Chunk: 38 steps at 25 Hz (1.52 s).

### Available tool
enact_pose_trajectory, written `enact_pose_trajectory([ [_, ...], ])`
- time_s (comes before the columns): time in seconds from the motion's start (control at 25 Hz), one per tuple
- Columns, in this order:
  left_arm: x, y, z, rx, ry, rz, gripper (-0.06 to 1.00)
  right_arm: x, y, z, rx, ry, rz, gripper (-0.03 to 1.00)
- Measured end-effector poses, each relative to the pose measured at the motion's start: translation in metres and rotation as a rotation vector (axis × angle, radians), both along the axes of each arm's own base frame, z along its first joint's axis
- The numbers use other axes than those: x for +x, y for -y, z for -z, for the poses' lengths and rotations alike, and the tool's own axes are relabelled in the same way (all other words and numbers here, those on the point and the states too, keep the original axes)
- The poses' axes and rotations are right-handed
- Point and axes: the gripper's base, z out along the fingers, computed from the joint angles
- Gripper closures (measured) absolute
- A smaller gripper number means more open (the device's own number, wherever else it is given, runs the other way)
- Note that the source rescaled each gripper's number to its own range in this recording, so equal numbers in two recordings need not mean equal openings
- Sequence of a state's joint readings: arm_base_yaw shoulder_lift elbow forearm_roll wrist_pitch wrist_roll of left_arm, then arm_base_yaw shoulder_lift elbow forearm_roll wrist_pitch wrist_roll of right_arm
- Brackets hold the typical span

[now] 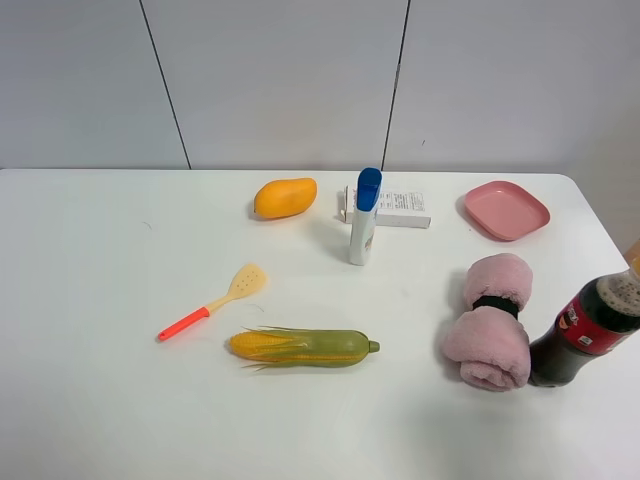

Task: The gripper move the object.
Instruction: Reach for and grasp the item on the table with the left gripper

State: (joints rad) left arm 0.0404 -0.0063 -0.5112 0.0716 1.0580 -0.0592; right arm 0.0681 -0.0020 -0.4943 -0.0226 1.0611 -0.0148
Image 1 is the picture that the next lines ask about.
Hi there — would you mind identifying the orange yellow mango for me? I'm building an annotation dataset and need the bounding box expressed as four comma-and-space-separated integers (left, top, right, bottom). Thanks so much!
254, 178, 317, 220

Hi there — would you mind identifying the white shampoo bottle blue cap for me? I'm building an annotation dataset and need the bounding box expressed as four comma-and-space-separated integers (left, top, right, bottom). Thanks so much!
349, 167, 382, 266

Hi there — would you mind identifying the white cardboard box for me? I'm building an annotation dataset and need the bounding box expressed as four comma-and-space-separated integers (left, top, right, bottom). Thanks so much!
337, 185, 432, 229

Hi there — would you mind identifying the toy corn cob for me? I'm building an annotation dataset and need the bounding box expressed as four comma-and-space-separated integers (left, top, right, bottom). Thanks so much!
227, 327, 380, 370

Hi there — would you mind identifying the pink square plate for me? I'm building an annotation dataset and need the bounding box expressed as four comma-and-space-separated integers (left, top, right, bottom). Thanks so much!
463, 180, 551, 242

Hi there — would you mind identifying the black band on towel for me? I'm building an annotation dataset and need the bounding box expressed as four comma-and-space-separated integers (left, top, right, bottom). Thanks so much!
472, 295, 520, 319

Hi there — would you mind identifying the rolled pink towel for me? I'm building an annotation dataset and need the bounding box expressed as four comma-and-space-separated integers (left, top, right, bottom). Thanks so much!
441, 253, 533, 392

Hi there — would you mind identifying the cola bottle yellow cap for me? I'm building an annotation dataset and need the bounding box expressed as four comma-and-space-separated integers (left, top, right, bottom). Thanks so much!
529, 258, 639, 387

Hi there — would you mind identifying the slotted spatula orange handle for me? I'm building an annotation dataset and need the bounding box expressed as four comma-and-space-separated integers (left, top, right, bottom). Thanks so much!
156, 264, 267, 343

